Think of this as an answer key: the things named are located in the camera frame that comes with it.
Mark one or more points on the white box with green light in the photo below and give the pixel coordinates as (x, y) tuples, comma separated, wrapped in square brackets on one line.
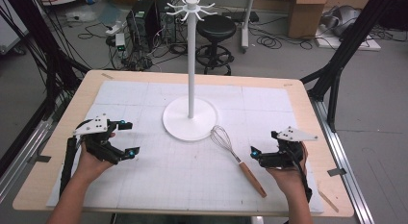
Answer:
[(120, 40)]

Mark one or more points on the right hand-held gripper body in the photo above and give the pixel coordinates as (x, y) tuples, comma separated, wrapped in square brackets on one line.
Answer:
[(282, 160)]

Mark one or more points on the black tape piece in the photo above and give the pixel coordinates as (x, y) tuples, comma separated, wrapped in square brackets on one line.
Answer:
[(41, 159), (336, 172)]

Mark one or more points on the person's right hand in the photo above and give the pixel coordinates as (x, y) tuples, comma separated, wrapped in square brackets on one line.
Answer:
[(292, 179)]

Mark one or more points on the white flat board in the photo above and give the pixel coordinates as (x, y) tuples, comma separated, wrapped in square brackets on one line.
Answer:
[(369, 44)]

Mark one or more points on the brown tape piece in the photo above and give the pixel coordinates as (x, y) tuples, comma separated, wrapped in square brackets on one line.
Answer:
[(107, 76)]

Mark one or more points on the person's left hand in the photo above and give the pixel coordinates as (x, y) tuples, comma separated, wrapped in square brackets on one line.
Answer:
[(91, 168)]

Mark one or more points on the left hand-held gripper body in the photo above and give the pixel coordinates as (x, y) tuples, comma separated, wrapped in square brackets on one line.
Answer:
[(96, 126)]

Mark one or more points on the grey machine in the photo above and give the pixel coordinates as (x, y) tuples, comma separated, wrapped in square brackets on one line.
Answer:
[(343, 17)]

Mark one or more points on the black round stool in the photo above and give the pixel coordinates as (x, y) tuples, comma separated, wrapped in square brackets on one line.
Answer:
[(216, 27)]

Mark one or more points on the white grid mat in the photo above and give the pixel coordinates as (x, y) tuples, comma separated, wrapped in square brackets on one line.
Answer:
[(179, 176)]

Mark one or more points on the white power strip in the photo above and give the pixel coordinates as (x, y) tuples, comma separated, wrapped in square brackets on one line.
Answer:
[(116, 28)]

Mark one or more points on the brown cardboard box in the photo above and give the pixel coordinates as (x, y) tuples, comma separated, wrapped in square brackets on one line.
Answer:
[(303, 19)]

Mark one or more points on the black computer tower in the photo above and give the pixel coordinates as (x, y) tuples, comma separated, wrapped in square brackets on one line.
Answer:
[(166, 25), (141, 22)]

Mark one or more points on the thin wooden stick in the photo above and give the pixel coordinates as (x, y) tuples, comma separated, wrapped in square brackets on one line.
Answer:
[(327, 201)]

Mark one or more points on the silver metal rail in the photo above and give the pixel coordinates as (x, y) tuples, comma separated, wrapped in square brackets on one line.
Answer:
[(343, 160), (22, 160)]

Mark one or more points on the black metal frame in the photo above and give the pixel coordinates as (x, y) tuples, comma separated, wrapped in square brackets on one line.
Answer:
[(48, 51), (349, 41)]

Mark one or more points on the white floor stand pole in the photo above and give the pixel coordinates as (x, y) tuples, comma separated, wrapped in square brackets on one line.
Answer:
[(245, 28)]

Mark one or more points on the white hook stand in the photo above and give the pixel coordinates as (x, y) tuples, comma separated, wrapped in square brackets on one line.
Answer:
[(189, 121)]

